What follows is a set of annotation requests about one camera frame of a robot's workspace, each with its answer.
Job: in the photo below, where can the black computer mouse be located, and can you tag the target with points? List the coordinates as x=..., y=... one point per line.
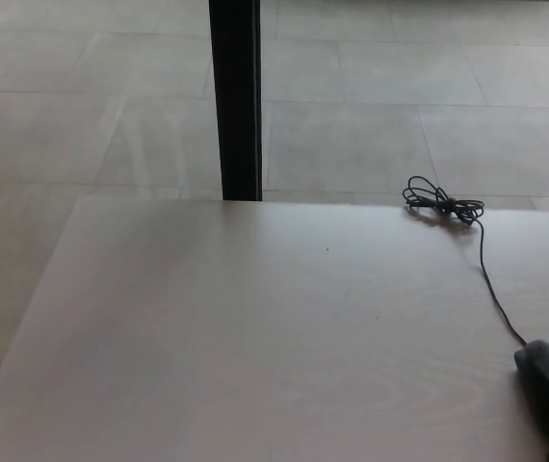
x=537, y=402

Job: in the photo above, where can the black vertical post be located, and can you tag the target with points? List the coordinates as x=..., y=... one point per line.
x=236, y=96

